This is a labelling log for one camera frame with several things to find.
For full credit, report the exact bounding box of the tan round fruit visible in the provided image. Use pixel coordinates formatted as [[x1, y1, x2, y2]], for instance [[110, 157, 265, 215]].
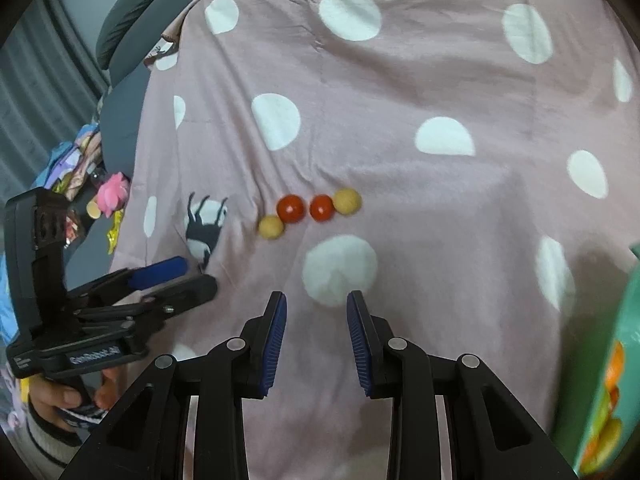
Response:
[[258, 214, 285, 240], [332, 188, 362, 216]]

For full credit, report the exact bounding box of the large orange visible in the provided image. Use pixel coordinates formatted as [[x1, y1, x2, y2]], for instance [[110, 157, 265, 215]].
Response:
[[604, 340, 625, 390]]

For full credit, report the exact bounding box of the green lime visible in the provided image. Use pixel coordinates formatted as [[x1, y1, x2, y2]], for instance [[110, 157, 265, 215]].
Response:
[[580, 417, 623, 474]]

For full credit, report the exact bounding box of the pink plush toy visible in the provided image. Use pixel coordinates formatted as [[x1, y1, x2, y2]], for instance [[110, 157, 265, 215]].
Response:
[[96, 172, 129, 218]]

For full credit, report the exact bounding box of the yellow cup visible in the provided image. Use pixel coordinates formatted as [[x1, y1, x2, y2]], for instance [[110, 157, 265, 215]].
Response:
[[86, 200, 102, 220]]

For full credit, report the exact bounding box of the pink polka dot cloth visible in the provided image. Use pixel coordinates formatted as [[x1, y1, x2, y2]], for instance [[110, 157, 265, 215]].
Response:
[[106, 0, 640, 480]]

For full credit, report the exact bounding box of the person left hand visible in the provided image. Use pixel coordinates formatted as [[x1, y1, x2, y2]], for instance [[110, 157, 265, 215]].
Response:
[[29, 367, 124, 431]]

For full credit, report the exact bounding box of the grey sofa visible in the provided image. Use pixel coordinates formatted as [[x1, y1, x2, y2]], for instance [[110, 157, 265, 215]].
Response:
[[64, 0, 262, 291]]

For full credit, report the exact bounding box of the yellow snack packet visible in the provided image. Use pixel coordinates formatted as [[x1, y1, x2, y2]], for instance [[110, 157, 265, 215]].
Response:
[[106, 209, 124, 255]]

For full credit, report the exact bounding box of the green plastic bowl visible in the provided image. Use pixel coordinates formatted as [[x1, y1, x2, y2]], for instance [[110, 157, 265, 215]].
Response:
[[546, 244, 639, 479]]

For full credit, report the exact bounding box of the red tomato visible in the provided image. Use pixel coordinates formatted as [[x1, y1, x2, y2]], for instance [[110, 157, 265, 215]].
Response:
[[277, 194, 306, 224], [309, 194, 335, 222]]

